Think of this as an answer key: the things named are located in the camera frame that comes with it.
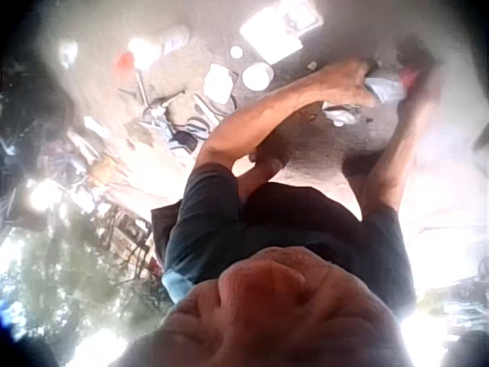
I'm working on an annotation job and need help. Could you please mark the person's right hand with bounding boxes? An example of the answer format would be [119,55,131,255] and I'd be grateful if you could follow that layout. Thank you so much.
[395,37,440,99]

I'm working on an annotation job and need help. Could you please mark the person's left hand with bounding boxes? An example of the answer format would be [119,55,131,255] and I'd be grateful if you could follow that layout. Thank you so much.
[316,57,379,109]

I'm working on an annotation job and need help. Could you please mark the white and blue cloth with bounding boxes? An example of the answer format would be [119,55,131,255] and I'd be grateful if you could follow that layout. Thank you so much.
[364,75,407,105]

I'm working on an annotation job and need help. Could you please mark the white round cap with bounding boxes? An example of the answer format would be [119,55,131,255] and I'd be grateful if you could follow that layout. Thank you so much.
[322,101,361,128]

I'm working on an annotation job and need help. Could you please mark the small red object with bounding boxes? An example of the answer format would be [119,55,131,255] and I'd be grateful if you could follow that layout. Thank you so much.
[399,67,419,87]

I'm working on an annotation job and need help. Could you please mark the white square box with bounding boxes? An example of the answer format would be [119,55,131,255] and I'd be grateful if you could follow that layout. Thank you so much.
[280,0,322,38]

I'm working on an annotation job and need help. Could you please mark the white flat tray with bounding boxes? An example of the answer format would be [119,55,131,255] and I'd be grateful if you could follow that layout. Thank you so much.
[239,6,305,66]

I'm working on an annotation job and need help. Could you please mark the white plastic container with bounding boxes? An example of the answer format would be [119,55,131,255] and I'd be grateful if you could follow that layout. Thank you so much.
[202,63,234,106]

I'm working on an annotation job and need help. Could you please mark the striped blue white cloth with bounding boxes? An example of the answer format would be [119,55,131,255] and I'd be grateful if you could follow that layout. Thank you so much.
[167,93,238,154]

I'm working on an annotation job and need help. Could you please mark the metal hand tools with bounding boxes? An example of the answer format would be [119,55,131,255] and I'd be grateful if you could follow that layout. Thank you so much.
[118,70,186,119]

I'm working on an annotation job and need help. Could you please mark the white cup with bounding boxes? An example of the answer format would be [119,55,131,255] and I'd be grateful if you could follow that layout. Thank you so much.
[127,37,164,72]

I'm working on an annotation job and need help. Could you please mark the heap of scattered clutter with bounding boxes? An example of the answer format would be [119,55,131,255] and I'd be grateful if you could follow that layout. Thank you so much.
[22,114,161,276]

